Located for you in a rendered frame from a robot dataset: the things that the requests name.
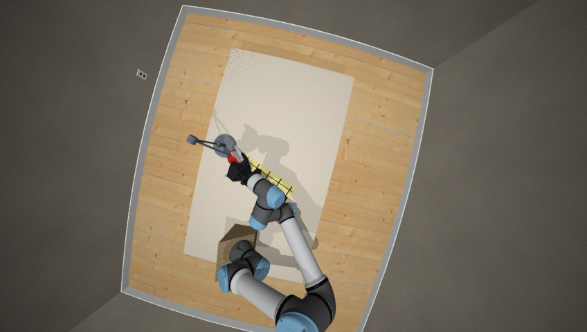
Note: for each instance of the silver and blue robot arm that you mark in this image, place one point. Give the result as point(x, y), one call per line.
point(244, 275)

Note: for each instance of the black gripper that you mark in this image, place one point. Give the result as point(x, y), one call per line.
point(243, 171)

